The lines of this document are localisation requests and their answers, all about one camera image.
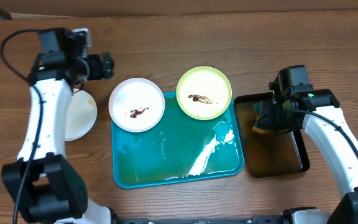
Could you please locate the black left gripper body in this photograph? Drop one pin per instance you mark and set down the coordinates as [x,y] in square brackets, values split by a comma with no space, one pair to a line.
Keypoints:
[94,70]

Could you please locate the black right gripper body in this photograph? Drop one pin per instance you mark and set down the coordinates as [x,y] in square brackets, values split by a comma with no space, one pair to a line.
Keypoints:
[273,117]

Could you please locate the green yellow sponge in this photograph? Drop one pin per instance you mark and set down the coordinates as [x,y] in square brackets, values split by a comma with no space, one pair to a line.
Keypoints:
[264,113]

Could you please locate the cream white plate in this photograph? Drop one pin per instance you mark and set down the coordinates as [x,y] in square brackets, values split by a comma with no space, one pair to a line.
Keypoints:
[81,116]

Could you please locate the white plate with sauce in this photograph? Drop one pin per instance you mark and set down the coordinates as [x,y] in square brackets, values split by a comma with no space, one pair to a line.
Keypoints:
[136,105]

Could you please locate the light green plate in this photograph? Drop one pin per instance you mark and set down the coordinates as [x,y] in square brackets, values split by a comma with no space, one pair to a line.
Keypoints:
[204,93]

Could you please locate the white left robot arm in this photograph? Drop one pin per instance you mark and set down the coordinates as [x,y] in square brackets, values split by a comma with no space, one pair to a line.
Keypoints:
[43,185]

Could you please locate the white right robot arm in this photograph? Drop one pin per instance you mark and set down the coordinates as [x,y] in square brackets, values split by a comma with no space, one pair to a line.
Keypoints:
[319,114]

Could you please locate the black water tray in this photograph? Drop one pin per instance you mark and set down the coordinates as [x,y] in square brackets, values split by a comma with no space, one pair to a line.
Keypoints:
[268,154]

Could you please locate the teal serving tray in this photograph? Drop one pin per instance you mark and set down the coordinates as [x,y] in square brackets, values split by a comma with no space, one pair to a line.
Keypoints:
[178,149]

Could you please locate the cardboard backdrop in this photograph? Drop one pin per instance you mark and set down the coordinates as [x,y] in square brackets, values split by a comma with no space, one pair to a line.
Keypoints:
[98,8]

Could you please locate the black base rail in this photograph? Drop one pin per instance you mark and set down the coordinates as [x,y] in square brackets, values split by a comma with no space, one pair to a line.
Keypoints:
[257,219]

